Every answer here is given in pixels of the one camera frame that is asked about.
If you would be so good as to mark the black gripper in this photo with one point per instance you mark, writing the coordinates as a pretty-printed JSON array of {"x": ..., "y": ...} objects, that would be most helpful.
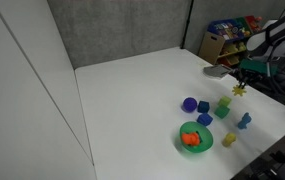
[{"x": 252, "y": 75}]

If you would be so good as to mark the yellow spiky star toy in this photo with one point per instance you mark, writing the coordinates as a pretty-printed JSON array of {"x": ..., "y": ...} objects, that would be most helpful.
[{"x": 239, "y": 90}]

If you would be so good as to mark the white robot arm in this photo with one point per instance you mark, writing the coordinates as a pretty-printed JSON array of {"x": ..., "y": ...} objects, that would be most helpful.
[{"x": 278, "y": 33}]

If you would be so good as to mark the lime green cube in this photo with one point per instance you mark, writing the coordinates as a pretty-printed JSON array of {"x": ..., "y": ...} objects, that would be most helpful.
[{"x": 225, "y": 101}]

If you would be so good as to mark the gray metal plate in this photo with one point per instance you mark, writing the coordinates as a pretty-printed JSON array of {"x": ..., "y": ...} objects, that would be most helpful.
[{"x": 216, "y": 71}]

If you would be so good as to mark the light blue turtle toy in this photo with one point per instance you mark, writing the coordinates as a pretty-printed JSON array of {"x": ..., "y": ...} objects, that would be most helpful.
[{"x": 244, "y": 120}]

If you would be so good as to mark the teal blue cube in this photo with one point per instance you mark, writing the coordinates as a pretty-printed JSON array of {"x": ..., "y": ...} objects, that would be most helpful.
[{"x": 203, "y": 106}]

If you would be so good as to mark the wooden toy shelf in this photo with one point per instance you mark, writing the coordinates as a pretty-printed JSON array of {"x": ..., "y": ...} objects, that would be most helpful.
[{"x": 228, "y": 40}]

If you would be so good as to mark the dark blue cube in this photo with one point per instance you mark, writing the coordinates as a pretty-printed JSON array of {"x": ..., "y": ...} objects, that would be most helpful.
[{"x": 205, "y": 119}]

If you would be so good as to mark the purple ball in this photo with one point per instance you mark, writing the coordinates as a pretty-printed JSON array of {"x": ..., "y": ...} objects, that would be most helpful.
[{"x": 189, "y": 104}]

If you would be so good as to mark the yellow duck toy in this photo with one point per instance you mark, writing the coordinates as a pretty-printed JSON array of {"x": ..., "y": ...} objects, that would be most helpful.
[{"x": 229, "y": 139}]

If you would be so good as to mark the green bowl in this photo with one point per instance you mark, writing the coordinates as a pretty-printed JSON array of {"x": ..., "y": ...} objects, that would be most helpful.
[{"x": 202, "y": 145}]

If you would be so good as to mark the orange toy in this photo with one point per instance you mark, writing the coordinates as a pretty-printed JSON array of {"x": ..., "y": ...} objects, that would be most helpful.
[{"x": 191, "y": 139}]

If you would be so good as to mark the black tripod equipment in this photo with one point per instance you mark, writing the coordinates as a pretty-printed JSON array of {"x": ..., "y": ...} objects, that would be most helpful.
[{"x": 275, "y": 156}]

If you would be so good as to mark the black stand pole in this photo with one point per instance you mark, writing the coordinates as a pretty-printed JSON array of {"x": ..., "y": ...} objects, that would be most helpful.
[{"x": 187, "y": 23}]

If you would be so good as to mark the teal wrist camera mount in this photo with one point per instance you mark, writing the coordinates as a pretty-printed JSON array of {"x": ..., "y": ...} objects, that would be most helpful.
[{"x": 257, "y": 66}]

